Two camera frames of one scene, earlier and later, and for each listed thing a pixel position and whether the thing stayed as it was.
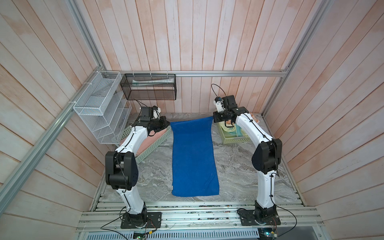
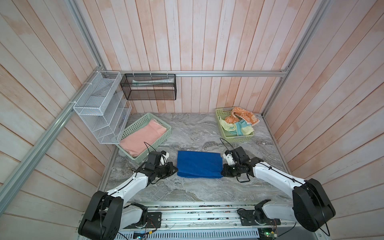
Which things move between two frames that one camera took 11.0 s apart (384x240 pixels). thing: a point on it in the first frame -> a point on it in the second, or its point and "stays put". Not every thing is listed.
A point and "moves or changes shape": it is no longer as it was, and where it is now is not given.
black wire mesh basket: x=149 y=86 stays put
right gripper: x=215 y=115 -> x=225 y=172
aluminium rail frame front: x=200 y=220 stays put
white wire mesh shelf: x=103 y=107 stays put
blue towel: x=194 y=163 moves or changes shape
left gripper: x=164 y=124 -> x=170 y=166
